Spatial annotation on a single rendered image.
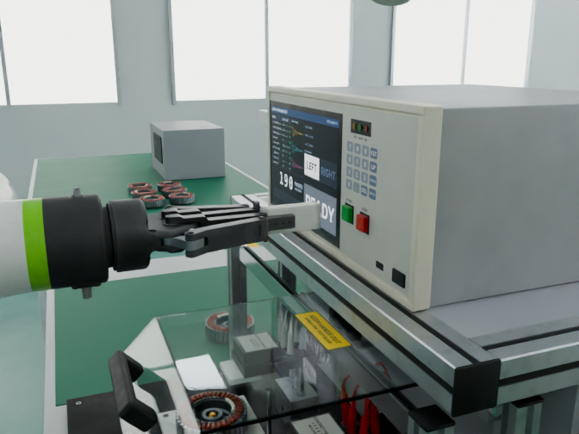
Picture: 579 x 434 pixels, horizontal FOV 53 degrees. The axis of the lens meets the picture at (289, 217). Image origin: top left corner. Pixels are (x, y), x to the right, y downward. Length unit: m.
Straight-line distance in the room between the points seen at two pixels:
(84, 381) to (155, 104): 4.28
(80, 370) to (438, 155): 0.93
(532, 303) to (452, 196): 0.15
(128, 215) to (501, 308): 0.39
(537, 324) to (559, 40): 6.96
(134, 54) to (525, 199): 4.84
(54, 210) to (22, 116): 4.73
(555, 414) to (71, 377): 0.91
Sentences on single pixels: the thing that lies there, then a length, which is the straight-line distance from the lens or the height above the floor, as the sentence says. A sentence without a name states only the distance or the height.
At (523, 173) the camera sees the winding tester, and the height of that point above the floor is 1.25.
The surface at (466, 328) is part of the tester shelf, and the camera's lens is 0.59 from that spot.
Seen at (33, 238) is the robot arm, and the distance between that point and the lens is 0.59.
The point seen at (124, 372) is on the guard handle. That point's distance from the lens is 0.62.
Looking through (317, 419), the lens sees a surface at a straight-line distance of 0.78.
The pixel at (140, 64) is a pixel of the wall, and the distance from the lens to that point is 5.34.
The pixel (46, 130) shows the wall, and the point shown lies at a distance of 5.32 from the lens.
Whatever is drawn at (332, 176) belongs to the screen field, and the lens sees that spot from 0.74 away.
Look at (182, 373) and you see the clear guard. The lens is 0.60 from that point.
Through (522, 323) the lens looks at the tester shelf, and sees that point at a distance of 0.62.
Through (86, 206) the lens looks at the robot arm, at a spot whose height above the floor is 1.22.
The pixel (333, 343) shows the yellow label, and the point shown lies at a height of 1.07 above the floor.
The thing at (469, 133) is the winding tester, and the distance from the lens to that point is 0.59.
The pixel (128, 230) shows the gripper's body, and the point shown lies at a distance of 0.60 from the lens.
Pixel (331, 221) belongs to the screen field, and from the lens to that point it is 0.75.
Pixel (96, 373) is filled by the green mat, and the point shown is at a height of 0.75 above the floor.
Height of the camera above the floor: 1.36
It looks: 15 degrees down
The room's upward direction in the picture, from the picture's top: straight up
